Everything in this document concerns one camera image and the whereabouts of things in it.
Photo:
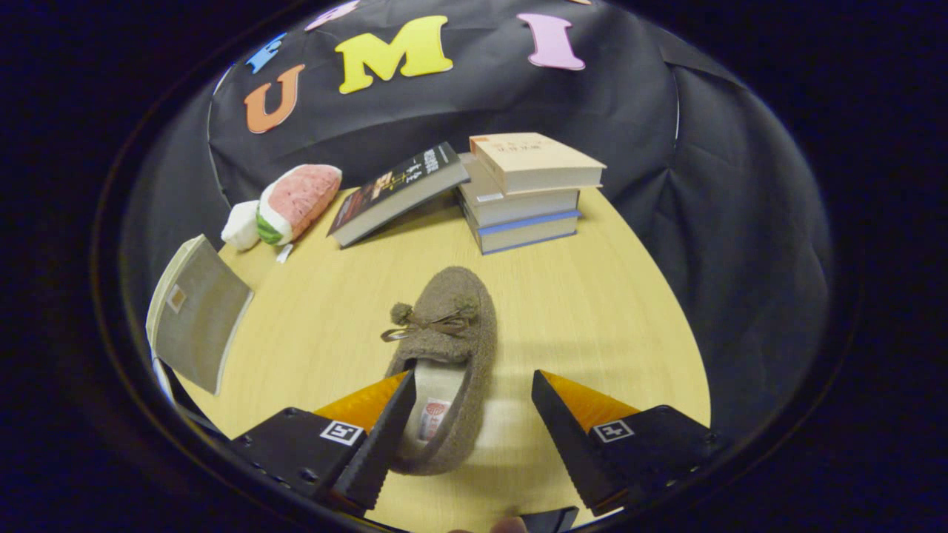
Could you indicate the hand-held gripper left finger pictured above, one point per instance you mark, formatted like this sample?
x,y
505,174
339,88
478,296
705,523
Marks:
x,y
370,459

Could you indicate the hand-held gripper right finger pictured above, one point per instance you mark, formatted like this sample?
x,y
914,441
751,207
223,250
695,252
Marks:
x,y
570,451

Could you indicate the brown fuzzy shoe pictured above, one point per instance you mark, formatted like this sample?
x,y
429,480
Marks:
x,y
474,355

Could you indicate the grey fabric storage box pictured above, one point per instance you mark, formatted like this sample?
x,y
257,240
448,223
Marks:
x,y
200,318

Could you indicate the blue cover book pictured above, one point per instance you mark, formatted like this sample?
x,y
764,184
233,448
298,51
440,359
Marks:
x,y
529,233

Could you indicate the grey spine book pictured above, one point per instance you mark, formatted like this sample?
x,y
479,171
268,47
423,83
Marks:
x,y
526,206

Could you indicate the white plush toy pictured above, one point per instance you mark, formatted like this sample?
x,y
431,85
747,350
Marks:
x,y
241,226

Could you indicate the watermelon slice plush toy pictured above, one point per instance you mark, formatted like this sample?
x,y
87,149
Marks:
x,y
304,196

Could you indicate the black cover book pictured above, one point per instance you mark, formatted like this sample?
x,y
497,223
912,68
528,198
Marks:
x,y
400,189

